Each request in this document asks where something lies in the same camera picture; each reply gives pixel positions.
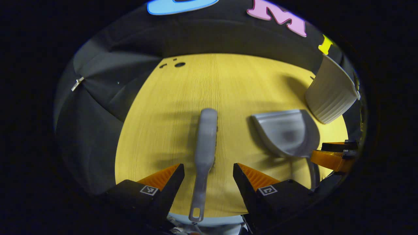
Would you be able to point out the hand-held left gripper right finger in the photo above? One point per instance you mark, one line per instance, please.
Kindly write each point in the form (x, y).
(246, 192)

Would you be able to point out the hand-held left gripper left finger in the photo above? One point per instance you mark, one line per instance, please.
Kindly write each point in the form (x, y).
(169, 192)

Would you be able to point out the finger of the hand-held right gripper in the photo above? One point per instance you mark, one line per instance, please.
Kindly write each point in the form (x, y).
(339, 147)
(331, 160)

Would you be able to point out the white ribbed garbage bin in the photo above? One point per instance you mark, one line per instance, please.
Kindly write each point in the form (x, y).
(329, 94)

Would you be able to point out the grey dustpan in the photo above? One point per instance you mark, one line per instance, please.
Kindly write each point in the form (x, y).
(284, 130)

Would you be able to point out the small grey broom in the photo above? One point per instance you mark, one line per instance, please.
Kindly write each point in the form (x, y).
(206, 140)

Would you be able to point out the white clip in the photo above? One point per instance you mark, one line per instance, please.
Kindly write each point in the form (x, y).
(77, 84)

